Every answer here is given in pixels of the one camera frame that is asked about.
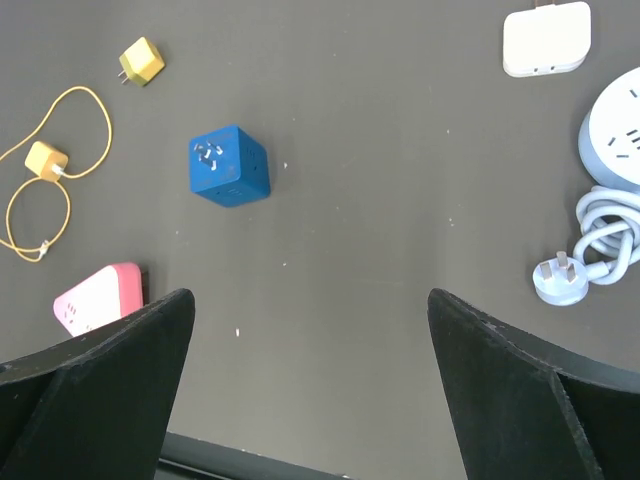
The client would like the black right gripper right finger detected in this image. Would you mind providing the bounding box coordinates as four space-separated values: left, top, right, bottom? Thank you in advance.
427 289 639 479

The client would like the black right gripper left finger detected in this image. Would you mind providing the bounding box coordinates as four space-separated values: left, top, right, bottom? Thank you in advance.
1 289 195 479

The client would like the pink triangular power strip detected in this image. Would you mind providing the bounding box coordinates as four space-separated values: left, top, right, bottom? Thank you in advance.
53 262 144 337

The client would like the blue cube power socket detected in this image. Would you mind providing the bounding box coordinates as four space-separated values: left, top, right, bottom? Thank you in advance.
188 125 271 208

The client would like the yellow plug adapter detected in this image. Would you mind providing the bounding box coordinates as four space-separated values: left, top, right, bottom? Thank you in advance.
118 37 165 87

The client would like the round light blue power strip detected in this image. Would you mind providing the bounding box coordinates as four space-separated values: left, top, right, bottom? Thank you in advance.
578 68 640 193

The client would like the white square power adapter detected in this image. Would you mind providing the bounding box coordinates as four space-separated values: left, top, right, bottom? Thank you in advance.
502 1 592 78

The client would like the light blue cord with plug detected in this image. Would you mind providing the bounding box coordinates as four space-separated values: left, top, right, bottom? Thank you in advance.
531 184 640 307

